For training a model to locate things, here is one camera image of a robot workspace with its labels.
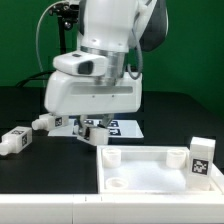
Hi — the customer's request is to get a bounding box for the grey cable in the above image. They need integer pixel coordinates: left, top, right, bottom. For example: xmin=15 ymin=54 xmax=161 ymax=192
xmin=35 ymin=0 xmax=68 ymax=76

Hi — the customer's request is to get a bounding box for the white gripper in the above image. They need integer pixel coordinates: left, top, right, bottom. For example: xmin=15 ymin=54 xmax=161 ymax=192
xmin=44 ymin=71 xmax=142 ymax=139

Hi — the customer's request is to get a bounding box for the white square tabletop tray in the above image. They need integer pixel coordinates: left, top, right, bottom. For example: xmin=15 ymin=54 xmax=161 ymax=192
xmin=96 ymin=145 xmax=224 ymax=195

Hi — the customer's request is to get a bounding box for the white sheet with tags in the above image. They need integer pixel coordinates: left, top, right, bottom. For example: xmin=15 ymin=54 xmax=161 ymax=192
xmin=48 ymin=119 xmax=144 ymax=138

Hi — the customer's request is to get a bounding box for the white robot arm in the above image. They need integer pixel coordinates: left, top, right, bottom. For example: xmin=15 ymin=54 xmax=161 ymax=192
xmin=44 ymin=0 xmax=168 ymax=145

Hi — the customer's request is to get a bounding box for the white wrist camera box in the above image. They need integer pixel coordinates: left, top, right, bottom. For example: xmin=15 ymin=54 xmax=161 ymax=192
xmin=53 ymin=51 xmax=108 ymax=76

